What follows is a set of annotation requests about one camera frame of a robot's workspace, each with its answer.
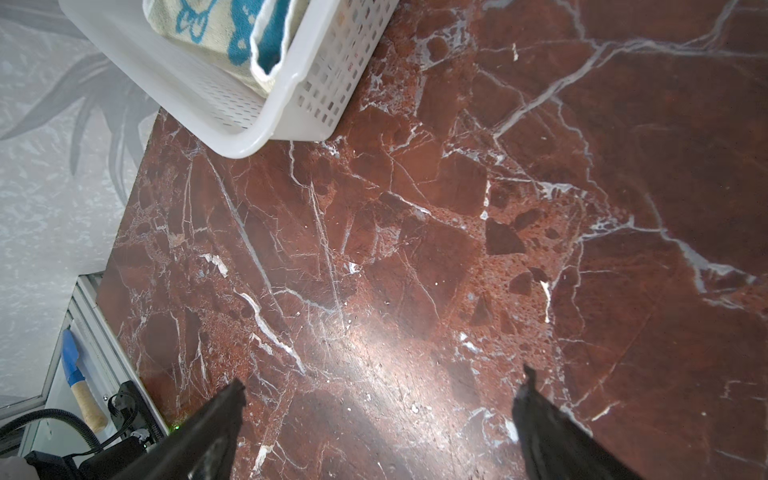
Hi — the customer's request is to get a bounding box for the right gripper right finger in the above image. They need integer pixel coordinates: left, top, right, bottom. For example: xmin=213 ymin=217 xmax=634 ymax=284
xmin=512 ymin=364 xmax=639 ymax=479

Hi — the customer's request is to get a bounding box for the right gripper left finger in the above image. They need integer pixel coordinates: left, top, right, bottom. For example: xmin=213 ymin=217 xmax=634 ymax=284
xmin=116 ymin=379 xmax=246 ymax=480

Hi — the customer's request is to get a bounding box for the white perforated plastic basket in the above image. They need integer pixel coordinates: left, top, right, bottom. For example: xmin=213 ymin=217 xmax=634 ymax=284
xmin=61 ymin=1 xmax=396 ymax=159

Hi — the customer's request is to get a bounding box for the bear print towel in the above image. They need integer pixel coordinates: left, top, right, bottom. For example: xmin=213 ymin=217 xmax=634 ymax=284
xmin=142 ymin=0 xmax=309 ymax=98

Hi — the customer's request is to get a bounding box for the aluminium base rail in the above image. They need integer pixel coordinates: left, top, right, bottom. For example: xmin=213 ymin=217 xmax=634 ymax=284
xmin=1 ymin=273 xmax=169 ymax=440

